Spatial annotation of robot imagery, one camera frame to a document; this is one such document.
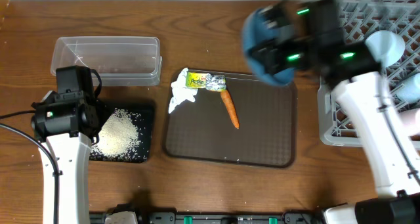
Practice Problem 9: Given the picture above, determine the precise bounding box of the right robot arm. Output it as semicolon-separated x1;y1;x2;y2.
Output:
242;0;419;223

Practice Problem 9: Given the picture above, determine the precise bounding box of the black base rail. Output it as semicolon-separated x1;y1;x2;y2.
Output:
90;212;323;224

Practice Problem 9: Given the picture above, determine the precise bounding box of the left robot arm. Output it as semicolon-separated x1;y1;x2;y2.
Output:
31;91;98;223

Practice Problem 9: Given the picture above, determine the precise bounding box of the black waste tray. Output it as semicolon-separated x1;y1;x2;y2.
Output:
89;101;154;164

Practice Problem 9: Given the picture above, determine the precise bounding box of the crumpled white napkin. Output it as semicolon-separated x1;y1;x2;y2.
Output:
168;68;198;114

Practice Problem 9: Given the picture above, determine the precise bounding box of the dark blue plate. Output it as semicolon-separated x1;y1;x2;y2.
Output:
241;9;295;87

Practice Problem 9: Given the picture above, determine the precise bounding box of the grey dishwasher rack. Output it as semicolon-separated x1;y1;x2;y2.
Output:
318;0;419;152

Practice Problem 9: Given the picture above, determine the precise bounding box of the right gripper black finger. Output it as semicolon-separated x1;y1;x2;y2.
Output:
261;3;294;32
251;43;295;75

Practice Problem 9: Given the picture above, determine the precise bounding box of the orange carrot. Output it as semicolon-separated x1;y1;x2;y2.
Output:
220;90;240;129

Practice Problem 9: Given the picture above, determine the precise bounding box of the light blue bowl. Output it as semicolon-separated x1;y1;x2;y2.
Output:
365;30;405;68

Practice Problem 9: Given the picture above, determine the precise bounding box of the pile of rice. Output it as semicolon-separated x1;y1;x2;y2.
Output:
91;108;141;158

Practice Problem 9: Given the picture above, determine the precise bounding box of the white cup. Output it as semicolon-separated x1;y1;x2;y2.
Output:
399;108;420;136

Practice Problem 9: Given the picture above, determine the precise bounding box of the light blue cup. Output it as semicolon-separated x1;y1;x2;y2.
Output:
395;73;419;104

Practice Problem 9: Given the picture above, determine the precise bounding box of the foil snack wrapper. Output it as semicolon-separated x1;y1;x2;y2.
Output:
186;72;226;92

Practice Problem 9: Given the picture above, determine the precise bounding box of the clear plastic bin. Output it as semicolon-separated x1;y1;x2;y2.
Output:
51;36;162;87

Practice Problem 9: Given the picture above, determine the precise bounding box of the brown serving tray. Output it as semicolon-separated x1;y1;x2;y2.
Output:
163;72;297;168

